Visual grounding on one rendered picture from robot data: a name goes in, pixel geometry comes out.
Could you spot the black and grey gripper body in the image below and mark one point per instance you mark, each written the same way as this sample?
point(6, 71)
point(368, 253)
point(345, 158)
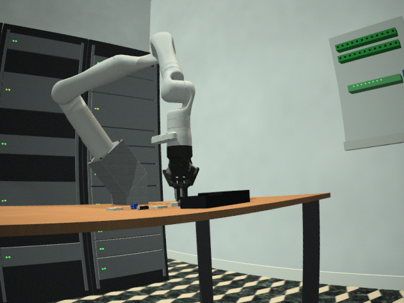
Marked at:
point(180, 154)

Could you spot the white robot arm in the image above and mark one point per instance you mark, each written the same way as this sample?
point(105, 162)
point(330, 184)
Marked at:
point(69, 92)

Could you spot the black rack of three bins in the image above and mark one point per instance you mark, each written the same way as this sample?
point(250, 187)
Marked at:
point(206, 200)

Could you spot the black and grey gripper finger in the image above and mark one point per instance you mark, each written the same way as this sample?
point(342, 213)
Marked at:
point(185, 182)
point(175, 184)

